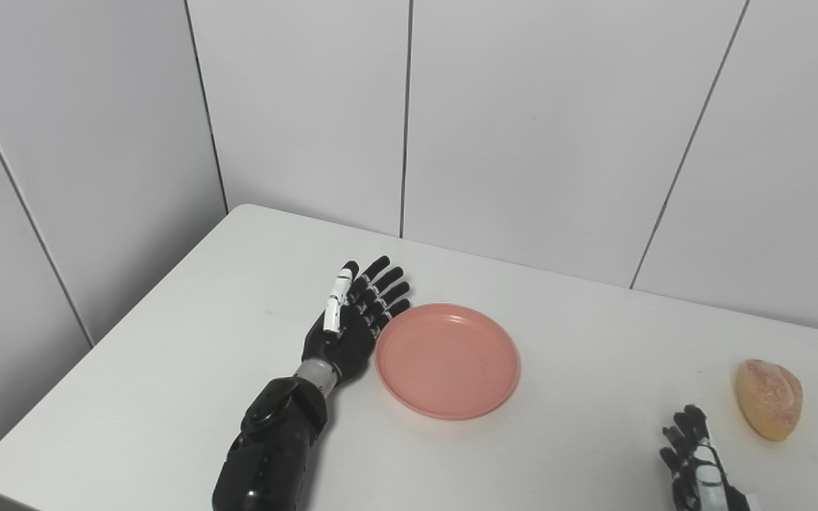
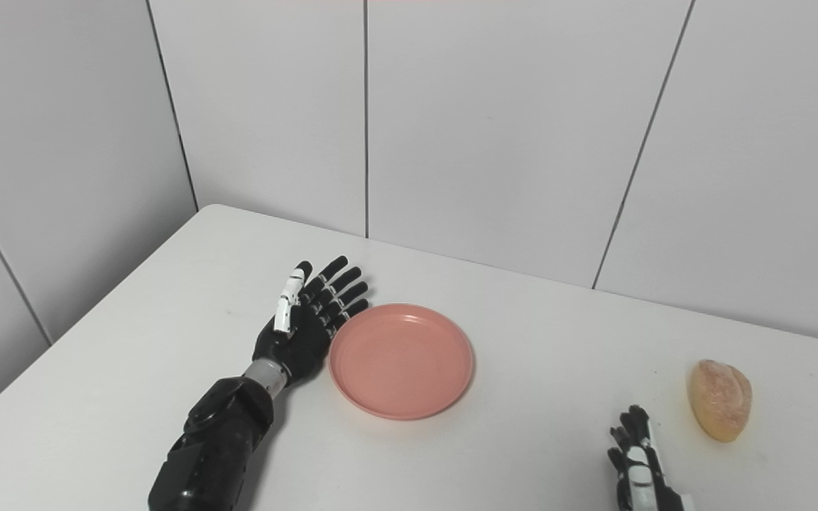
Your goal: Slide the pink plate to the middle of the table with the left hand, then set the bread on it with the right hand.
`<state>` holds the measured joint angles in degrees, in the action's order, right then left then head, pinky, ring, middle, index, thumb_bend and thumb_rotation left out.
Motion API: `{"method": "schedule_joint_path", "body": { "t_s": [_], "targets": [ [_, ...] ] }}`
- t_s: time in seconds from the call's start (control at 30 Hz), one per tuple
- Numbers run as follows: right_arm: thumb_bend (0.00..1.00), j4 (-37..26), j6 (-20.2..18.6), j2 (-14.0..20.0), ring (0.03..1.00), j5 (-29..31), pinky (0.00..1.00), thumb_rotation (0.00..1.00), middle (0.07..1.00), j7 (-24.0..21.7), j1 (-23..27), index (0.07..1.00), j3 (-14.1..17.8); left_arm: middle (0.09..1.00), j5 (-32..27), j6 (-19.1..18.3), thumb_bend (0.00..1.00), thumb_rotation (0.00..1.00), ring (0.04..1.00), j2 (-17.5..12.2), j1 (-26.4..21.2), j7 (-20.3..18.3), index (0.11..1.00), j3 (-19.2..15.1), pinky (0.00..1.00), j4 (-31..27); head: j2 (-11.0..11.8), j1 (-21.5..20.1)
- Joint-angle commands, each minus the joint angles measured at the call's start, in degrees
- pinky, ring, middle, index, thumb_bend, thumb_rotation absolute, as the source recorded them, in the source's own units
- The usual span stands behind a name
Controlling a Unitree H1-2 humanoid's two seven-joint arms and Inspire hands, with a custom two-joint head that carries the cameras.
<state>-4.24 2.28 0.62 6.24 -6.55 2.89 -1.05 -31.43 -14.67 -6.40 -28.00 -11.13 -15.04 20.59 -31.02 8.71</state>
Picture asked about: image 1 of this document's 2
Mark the brown bread roll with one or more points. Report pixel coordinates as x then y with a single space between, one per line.
770 399

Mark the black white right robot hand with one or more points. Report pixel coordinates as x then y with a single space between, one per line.
693 468

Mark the pink round plate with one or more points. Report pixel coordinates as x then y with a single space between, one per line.
448 362

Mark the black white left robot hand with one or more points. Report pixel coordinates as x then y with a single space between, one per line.
345 348

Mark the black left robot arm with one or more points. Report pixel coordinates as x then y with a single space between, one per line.
274 447

